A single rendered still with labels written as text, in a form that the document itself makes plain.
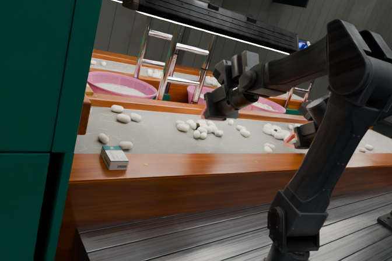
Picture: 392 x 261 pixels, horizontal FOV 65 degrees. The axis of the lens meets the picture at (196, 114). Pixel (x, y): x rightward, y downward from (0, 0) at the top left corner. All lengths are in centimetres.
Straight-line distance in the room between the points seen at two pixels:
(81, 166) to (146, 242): 18
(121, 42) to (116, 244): 273
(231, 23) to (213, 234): 58
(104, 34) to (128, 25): 25
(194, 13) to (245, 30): 19
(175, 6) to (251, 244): 59
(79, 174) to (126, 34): 269
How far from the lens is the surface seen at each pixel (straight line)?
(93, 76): 123
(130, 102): 99
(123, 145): 72
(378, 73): 49
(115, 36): 316
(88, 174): 57
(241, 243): 68
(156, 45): 335
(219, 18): 92
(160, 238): 62
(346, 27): 52
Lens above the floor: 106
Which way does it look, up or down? 17 degrees down
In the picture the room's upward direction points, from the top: 17 degrees clockwise
